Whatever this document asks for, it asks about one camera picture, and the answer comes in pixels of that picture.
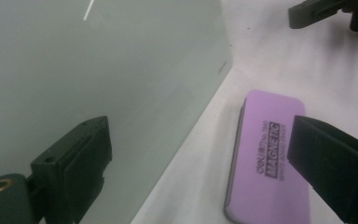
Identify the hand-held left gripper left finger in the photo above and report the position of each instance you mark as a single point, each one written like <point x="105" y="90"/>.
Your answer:
<point x="74" y="168"/>

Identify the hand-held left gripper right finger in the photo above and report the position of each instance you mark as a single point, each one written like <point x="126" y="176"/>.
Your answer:
<point x="338" y="168"/>

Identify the purple whiteboard eraser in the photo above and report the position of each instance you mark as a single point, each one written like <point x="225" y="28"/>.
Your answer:
<point x="261" y="193"/>

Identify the frosted glass whiteboard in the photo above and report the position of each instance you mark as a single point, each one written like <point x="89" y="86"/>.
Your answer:
<point x="105" y="68"/>

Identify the white table sheet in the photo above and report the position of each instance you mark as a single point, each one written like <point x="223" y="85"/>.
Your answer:
<point x="323" y="68"/>

